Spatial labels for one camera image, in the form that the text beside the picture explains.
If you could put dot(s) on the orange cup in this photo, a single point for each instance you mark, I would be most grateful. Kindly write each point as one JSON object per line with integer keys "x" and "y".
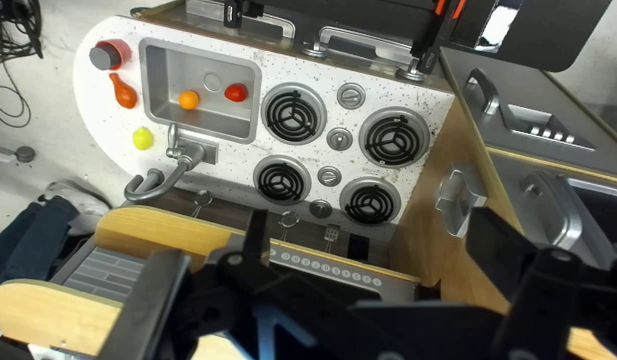
{"x": 121, "y": 47}

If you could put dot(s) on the silver stove knob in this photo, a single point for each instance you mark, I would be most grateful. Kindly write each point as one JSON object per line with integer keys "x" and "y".
{"x": 329, "y": 177}
{"x": 351, "y": 97}
{"x": 338, "y": 139}

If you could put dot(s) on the yellow toy ball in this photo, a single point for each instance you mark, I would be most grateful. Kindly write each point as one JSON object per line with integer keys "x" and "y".
{"x": 142, "y": 139}

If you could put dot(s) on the black stove burner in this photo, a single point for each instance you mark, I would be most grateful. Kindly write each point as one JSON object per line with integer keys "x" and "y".
{"x": 393, "y": 139}
{"x": 280, "y": 180}
{"x": 292, "y": 114}
{"x": 368, "y": 200}

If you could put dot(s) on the red toy tomato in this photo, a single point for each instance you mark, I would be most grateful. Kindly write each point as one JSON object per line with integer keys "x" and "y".
{"x": 237, "y": 93}

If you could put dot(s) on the orange toy fruit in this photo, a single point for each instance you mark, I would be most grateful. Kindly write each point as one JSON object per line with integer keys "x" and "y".
{"x": 188, "y": 99}

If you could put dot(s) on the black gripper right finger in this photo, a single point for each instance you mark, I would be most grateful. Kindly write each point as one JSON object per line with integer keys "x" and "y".
{"x": 550, "y": 291}

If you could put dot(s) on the grey cylinder object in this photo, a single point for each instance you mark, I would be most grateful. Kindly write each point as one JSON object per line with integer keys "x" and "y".
{"x": 104, "y": 56}

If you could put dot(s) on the orange toy bottle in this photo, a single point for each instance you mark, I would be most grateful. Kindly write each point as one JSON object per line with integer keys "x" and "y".
{"x": 123, "y": 93}

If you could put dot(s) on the silver toy sink basin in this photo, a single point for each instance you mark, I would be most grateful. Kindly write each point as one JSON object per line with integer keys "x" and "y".
{"x": 168, "y": 68}

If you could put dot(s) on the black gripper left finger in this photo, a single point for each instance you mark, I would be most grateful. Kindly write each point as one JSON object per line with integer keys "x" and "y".
{"x": 221, "y": 296}

